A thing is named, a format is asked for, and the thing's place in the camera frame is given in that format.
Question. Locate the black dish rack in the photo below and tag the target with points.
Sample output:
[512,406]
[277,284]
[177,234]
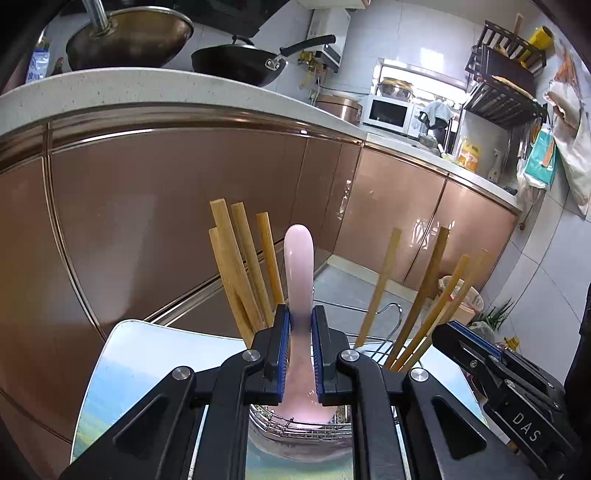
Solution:
[503,97]

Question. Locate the copper rice cooker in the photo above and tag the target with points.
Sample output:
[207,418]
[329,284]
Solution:
[339,108]

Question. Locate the pink spoon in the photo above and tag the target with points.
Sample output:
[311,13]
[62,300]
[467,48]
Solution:
[298,258]

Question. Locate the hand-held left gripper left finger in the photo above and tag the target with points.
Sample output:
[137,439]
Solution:
[284,355]

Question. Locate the trash bin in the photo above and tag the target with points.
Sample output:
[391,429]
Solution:
[471,300]

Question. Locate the blue and white bag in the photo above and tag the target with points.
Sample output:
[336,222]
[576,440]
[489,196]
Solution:
[38,62]

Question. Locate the copper kitchen base cabinet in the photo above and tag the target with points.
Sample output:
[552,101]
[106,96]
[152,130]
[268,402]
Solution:
[161,207]

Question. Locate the black frying pan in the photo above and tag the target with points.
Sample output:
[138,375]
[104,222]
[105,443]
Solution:
[235,62]

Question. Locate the brass wok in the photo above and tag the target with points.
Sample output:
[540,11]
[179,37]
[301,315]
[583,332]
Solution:
[134,41]

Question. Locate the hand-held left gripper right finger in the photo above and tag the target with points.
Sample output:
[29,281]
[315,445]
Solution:
[317,355]

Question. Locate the dark sauce bottle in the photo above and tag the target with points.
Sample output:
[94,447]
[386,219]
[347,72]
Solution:
[57,68]

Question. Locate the white spray bottle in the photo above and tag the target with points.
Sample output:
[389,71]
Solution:
[495,168]

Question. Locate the grey cloth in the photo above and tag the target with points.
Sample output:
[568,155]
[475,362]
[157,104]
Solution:
[438,110]

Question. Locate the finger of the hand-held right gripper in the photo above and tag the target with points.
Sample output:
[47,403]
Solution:
[466,348]

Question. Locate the black kettle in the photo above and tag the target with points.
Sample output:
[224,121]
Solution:
[434,129]

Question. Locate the white microwave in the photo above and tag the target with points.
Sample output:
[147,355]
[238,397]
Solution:
[385,114]

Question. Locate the black range hood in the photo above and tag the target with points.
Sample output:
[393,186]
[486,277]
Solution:
[258,14]

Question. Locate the person's dark clothing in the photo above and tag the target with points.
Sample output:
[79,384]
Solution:
[581,346]

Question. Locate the yellow oil bottle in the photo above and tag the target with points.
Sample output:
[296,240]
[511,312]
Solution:
[470,157]

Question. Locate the white hanging plastic bag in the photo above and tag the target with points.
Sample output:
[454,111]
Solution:
[575,147]

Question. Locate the teal hanging bag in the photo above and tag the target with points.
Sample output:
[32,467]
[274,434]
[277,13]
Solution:
[540,161]

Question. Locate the yellow plastic wrap roll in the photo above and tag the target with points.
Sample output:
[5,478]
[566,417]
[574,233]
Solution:
[538,41]

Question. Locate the green onions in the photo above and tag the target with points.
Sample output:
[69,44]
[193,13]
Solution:
[498,316]

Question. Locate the white water heater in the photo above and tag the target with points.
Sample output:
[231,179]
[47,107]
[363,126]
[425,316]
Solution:
[330,32]

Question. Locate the steel pot with lid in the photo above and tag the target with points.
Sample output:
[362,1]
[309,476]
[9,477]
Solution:
[395,88]

